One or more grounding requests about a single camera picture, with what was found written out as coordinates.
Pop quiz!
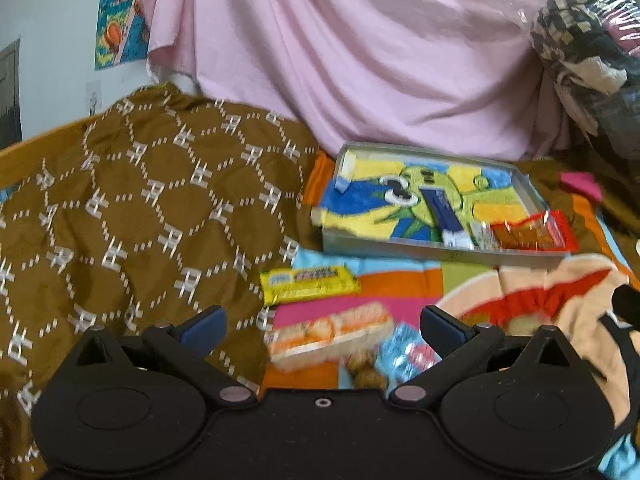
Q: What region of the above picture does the cartoon printed tray liner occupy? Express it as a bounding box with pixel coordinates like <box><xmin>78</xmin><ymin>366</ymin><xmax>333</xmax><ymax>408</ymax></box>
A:
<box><xmin>320</xmin><ymin>152</ymin><xmax>538</xmax><ymax>251</ymax></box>

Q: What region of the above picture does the colourful wall poster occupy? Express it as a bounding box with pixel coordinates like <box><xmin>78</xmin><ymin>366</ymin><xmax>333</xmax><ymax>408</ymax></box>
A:
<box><xmin>94</xmin><ymin>0</ymin><xmax>151</xmax><ymax>72</ymax></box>

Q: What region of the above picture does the clear cookie packet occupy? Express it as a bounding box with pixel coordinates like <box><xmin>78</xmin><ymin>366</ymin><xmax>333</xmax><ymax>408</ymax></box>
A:
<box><xmin>345</xmin><ymin>352</ymin><xmax>388</xmax><ymax>391</ymax></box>

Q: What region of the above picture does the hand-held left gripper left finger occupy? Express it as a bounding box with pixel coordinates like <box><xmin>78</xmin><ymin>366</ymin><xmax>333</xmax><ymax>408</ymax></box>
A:
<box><xmin>75</xmin><ymin>305</ymin><xmax>258</xmax><ymax>408</ymax></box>

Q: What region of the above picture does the dark wall picture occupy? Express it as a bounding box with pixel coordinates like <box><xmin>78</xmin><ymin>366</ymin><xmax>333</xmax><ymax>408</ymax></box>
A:
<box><xmin>0</xmin><ymin>37</ymin><xmax>23</xmax><ymax>148</ymax></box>

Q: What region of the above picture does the colourful cartoon blanket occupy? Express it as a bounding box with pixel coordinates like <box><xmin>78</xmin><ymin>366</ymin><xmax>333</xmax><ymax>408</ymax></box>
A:
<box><xmin>257</xmin><ymin>150</ymin><xmax>640</xmax><ymax>480</ymax></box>

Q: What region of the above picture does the dark blue white packet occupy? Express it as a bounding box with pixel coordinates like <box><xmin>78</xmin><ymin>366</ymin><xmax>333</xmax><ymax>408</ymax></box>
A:
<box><xmin>422</xmin><ymin>185</ymin><xmax>476</xmax><ymax>251</ymax></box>

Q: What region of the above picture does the pink sheet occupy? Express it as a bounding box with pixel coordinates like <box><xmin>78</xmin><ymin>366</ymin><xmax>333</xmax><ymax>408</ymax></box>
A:
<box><xmin>132</xmin><ymin>0</ymin><xmax>640</xmax><ymax>161</ymax></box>

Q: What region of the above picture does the yellow snack bar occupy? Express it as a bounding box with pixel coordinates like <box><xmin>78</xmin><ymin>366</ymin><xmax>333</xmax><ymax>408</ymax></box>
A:
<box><xmin>260</xmin><ymin>266</ymin><xmax>361</xmax><ymax>307</ymax></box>

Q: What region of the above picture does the grey shallow tray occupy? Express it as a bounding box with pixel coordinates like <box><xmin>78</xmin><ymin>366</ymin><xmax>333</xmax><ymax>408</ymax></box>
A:
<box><xmin>311</xmin><ymin>142</ymin><xmax>563</xmax><ymax>270</ymax></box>

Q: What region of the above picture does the plastic wrapped bundle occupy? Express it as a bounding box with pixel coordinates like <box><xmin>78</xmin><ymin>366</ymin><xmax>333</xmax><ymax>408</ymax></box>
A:
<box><xmin>530</xmin><ymin>0</ymin><xmax>640</xmax><ymax>161</ymax></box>

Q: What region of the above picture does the small wall sticker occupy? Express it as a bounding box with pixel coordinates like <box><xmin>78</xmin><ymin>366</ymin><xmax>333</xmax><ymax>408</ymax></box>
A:
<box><xmin>85</xmin><ymin>80</ymin><xmax>103</xmax><ymax>116</ymax></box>

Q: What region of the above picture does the red snack packet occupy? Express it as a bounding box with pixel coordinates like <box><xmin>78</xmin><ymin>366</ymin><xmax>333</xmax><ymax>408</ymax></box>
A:
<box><xmin>489</xmin><ymin>210</ymin><xmax>579</xmax><ymax>254</ymax></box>

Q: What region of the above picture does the brown patterned blanket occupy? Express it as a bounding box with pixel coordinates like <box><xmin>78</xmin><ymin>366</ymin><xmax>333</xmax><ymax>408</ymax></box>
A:
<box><xmin>0</xmin><ymin>82</ymin><xmax>321</xmax><ymax>480</ymax></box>

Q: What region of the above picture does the light blue pink packet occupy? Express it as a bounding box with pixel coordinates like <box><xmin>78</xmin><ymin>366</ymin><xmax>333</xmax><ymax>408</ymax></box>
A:
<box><xmin>375</xmin><ymin>324</ymin><xmax>441</xmax><ymax>386</ymax></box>

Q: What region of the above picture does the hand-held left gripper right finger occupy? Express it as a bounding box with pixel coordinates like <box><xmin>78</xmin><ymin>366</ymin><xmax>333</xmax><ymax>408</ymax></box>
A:
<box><xmin>387</xmin><ymin>304</ymin><xmax>581</xmax><ymax>408</ymax></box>

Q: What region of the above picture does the orange white cake packet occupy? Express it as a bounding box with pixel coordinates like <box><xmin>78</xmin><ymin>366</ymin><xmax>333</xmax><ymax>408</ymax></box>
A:
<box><xmin>265</xmin><ymin>305</ymin><xmax>396</xmax><ymax>373</ymax></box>

